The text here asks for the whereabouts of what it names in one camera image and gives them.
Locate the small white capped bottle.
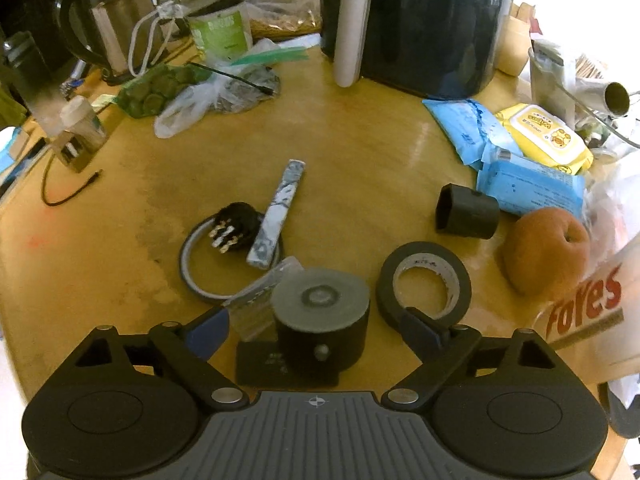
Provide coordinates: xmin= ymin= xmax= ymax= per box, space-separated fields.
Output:
xmin=52 ymin=96 xmax=107 ymax=172

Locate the clear plastic small case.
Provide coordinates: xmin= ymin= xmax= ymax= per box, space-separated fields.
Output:
xmin=222 ymin=256 xmax=304 ymax=342

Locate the black air fryer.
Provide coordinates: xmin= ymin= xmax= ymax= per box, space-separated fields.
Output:
xmin=320 ymin=0 xmax=511 ymax=100

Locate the black electrical tape roll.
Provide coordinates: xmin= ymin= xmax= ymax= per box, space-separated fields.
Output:
xmin=375 ymin=242 xmax=472 ymax=330

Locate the green label canister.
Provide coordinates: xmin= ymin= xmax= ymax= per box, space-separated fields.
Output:
xmin=186 ymin=1 xmax=253 ymax=66

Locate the bag of green snacks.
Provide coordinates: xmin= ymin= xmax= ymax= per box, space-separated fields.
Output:
xmin=115 ymin=63 xmax=212 ymax=119

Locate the cardboard tube roll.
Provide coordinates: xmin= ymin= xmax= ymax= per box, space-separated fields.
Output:
xmin=333 ymin=0 xmax=371 ymax=88

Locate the clear shaker bottle grey lid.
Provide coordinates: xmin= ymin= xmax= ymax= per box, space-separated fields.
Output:
xmin=534 ymin=238 xmax=639 ymax=384

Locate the blue plastic wrapper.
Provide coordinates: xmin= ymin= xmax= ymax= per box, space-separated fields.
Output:
xmin=422 ymin=99 xmax=523 ymax=170

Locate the black power plug adapter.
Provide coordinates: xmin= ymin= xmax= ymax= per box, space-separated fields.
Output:
xmin=208 ymin=202 xmax=264 ymax=254

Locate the black cylindrical block grey top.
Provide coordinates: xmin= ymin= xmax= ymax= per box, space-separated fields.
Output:
xmin=271 ymin=268 xmax=370 ymax=375

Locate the steel electric kettle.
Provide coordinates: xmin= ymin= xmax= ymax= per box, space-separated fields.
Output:
xmin=58 ymin=0 xmax=163 ymax=86

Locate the yellow wet wipes pack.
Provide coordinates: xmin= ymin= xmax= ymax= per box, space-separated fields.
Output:
xmin=496 ymin=103 xmax=593 ymax=174

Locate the brown snack bag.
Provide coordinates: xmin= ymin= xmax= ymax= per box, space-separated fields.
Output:
xmin=245 ymin=0 xmax=321 ymax=42

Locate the small black square tube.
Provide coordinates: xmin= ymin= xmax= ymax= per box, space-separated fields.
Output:
xmin=435 ymin=183 xmax=500 ymax=240

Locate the black thin cable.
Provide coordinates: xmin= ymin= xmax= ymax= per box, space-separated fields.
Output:
xmin=40 ymin=152 xmax=104 ymax=208

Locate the marble pattern bar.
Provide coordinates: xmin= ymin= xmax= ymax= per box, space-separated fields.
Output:
xmin=246 ymin=159 xmax=306 ymax=270

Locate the white cord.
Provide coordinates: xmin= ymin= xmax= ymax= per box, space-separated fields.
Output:
xmin=127 ymin=0 xmax=188 ymax=79

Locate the blue tissue pack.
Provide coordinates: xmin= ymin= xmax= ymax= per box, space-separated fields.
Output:
xmin=476 ymin=144 xmax=585 ymax=219

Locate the clear crumpled plastic bag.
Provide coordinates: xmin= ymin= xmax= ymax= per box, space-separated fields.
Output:
xmin=154 ymin=39 xmax=284 ymax=140

